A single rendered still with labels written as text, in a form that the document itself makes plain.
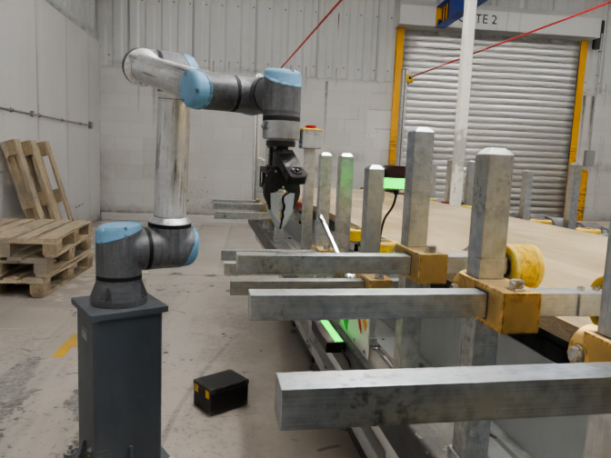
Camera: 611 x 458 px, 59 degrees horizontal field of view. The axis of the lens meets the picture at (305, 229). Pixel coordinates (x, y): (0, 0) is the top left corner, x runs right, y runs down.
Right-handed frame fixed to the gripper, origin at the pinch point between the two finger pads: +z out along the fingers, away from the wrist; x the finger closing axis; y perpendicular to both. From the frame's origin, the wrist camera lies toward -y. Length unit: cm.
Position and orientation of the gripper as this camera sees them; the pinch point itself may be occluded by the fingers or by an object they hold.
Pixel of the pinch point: (280, 224)
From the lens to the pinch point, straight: 131.6
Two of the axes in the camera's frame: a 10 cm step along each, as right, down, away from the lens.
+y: -3.7, -1.3, 9.2
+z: -0.4, 9.9, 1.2
